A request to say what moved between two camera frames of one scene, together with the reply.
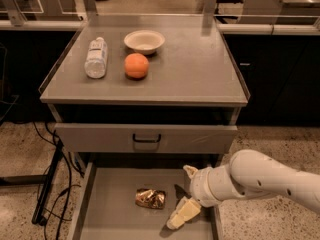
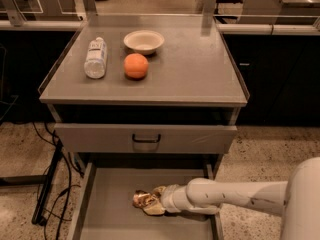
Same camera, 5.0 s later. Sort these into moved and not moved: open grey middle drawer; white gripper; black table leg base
Moved: white gripper
Not moved: black table leg base; open grey middle drawer
